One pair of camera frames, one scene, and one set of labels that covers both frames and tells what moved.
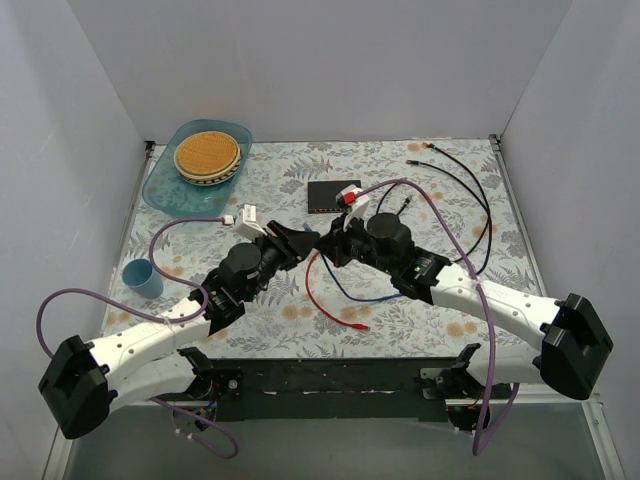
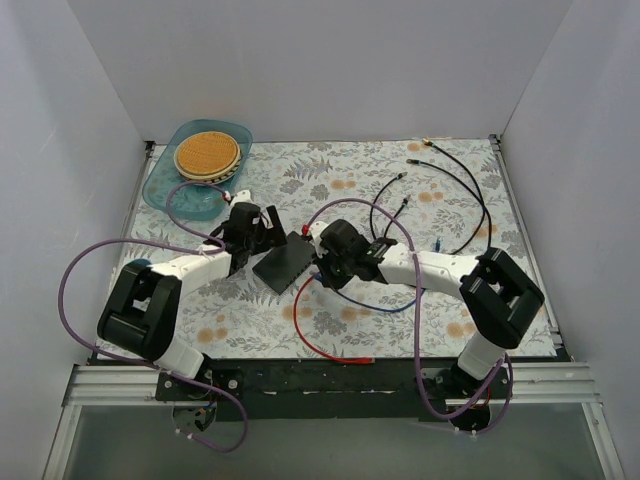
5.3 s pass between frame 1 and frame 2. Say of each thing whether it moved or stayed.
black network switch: moved
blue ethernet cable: moved
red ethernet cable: moved
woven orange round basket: stayed
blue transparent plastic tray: stayed
